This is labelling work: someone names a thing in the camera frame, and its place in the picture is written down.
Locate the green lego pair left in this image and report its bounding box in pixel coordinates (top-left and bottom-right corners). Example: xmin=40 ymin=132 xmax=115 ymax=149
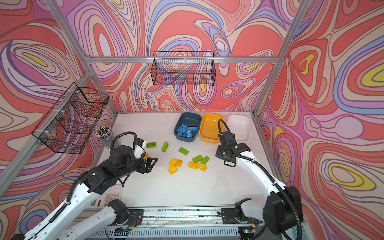
xmin=192 ymin=155 xmax=203 ymax=163

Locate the black wire basket back wall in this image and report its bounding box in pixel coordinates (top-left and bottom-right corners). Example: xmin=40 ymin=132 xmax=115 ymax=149
xmin=151 ymin=51 xmax=217 ymax=86

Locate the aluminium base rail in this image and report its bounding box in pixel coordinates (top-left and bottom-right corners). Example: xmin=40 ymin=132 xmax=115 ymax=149
xmin=56 ymin=205 xmax=304 ymax=239

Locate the yellow lego bottom cluster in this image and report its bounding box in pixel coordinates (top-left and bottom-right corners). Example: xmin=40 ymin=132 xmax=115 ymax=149
xmin=168 ymin=166 xmax=177 ymax=175

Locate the white plastic bin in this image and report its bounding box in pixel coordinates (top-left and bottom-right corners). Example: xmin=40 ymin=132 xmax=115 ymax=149
xmin=227 ymin=114 xmax=251 ymax=142

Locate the yellow lego cluster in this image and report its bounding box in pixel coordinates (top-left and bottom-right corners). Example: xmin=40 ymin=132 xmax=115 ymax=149
xmin=168 ymin=166 xmax=177 ymax=175
xmin=170 ymin=159 xmax=177 ymax=167

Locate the black wire basket left wall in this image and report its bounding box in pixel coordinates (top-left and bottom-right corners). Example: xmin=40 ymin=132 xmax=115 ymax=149
xmin=32 ymin=83 xmax=109 ymax=155

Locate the orange-yellow lego cluster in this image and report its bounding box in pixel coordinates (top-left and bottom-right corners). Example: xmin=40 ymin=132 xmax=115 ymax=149
xmin=175 ymin=160 xmax=183 ymax=167

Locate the metal cup of pens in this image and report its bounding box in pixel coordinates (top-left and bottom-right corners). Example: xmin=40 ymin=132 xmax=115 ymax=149
xmin=96 ymin=125 xmax=115 ymax=150

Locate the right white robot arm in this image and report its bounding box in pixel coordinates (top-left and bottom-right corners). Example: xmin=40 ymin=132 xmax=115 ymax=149
xmin=216 ymin=119 xmax=304 ymax=240

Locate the green lego pair right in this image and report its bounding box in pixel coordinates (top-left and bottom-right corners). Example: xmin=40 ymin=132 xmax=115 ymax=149
xmin=201 ymin=156 xmax=210 ymax=165

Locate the yellow lego top cluster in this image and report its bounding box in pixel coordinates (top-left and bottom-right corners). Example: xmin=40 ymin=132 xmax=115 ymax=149
xmin=170 ymin=159 xmax=177 ymax=167

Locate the yellow lego small centre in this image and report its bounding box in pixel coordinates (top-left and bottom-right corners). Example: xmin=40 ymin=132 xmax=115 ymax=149
xmin=200 ymin=164 xmax=207 ymax=172

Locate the pink calculator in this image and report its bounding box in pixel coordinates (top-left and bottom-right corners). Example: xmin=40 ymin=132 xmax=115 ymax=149
xmin=88 ymin=183 xmax=123 ymax=209

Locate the teal calculator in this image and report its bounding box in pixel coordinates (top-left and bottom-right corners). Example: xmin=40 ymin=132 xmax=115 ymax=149
xmin=281 ymin=223 xmax=310 ymax=240

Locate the dark teal plastic bin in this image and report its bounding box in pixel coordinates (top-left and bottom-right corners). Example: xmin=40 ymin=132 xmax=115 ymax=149
xmin=174 ymin=112 xmax=202 ymax=143

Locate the yellow plastic bin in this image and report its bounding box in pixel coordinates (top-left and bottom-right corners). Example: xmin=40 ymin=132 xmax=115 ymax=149
xmin=200 ymin=114 xmax=224 ymax=144

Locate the yellow lego long centre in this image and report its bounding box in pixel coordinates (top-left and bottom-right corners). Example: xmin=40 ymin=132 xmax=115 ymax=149
xmin=188 ymin=162 xmax=200 ymax=170

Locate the blue lego bottom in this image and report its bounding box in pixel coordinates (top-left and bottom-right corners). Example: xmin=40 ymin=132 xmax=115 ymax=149
xmin=177 ymin=128 xmax=187 ymax=138

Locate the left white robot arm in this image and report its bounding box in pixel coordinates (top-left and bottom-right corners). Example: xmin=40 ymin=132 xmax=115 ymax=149
xmin=12 ymin=132 xmax=158 ymax=240

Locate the black wire basket wall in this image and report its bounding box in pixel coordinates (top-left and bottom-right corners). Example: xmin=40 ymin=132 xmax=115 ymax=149
xmin=32 ymin=83 xmax=109 ymax=155
xmin=151 ymin=51 xmax=217 ymax=86

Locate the green lego pair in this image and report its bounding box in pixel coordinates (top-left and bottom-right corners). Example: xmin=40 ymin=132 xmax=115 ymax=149
xmin=201 ymin=156 xmax=210 ymax=165
xmin=192 ymin=155 xmax=203 ymax=163

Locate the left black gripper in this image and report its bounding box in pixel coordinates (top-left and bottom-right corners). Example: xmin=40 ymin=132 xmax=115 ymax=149
xmin=115 ymin=153 xmax=158 ymax=181

